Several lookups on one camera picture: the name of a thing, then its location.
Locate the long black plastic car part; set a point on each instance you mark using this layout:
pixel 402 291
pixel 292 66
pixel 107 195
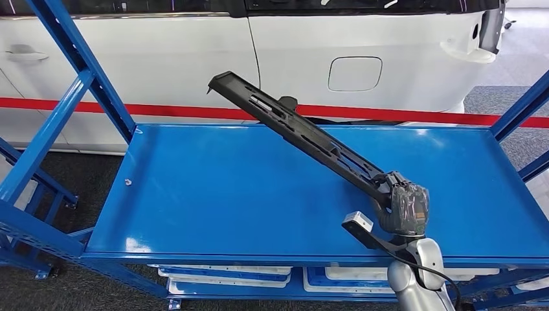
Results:
pixel 231 86

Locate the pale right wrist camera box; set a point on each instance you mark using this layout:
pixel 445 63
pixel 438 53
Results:
pixel 358 222

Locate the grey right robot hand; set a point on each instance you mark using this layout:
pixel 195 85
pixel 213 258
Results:
pixel 407 210

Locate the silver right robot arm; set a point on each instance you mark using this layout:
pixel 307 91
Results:
pixel 411 292

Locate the black barrier post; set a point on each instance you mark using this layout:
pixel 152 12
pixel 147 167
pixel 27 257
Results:
pixel 288 103

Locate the red barrier belt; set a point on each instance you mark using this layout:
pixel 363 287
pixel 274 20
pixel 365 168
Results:
pixel 128 109
pixel 429 116

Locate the white car body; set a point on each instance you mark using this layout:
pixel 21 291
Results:
pixel 171 56

